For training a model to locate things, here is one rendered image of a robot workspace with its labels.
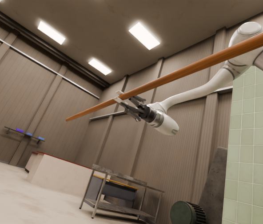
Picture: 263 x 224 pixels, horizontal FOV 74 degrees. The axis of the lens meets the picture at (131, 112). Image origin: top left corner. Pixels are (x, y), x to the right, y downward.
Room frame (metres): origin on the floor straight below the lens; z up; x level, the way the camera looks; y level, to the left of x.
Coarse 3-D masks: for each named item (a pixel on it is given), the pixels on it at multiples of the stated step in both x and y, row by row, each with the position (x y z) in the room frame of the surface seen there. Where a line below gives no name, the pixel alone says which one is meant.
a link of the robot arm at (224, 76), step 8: (224, 72) 0.79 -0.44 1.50; (216, 80) 0.81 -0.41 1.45; (224, 80) 0.80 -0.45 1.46; (232, 80) 0.81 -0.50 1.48; (200, 88) 0.86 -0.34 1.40; (208, 88) 0.84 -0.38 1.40; (216, 88) 0.83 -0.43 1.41; (176, 96) 0.96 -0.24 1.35; (184, 96) 0.93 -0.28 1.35; (192, 96) 0.90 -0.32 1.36; (200, 96) 0.89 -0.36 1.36; (152, 104) 1.01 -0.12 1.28; (160, 104) 0.98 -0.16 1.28; (168, 104) 0.99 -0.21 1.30
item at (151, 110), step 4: (144, 104) 0.84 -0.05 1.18; (140, 108) 0.83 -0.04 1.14; (148, 108) 0.85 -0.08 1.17; (140, 112) 0.83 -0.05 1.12; (148, 112) 0.84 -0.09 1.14; (152, 112) 0.84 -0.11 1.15; (140, 116) 0.84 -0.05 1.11; (144, 116) 0.85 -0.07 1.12; (148, 116) 0.84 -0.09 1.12; (152, 116) 0.85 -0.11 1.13; (148, 120) 0.87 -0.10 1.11
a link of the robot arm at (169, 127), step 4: (164, 116) 0.88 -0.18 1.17; (168, 116) 0.91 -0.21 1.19; (164, 120) 0.88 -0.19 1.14; (168, 120) 0.89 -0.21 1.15; (172, 120) 0.91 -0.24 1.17; (164, 124) 0.89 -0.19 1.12; (168, 124) 0.89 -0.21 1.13; (172, 124) 0.91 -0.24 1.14; (176, 124) 0.93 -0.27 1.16; (156, 128) 0.92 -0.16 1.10; (160, 128) 0.91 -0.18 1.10; (164, 128) 0.90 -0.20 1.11; (168, 128) 0.91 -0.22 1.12; (172, 128) 0.92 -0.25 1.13; (176, 128) 0.93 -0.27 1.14; (160, 132) 0.96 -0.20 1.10; (164, 132) 0.93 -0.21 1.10; (168, 132) 0.93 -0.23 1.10; (172, 132) 0.94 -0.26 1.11; (176, 132) 0.96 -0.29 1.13
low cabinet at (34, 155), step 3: (33, 153) 8.55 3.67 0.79; (36, 153) 8.03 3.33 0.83; (33, 156) 8.51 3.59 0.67; (36, 156) 8.01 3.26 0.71; (30, 159) 8.82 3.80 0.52; (33, 159) 8.29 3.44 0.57; (30, 162) 8.55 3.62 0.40; (33, 162) 8.05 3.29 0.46; (27, 165) 8.82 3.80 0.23; (30, 165) 8.29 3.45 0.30; (27, 168) 8.55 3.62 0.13; (30, 168) 8.05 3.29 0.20; (27, 171) 8.48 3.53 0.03
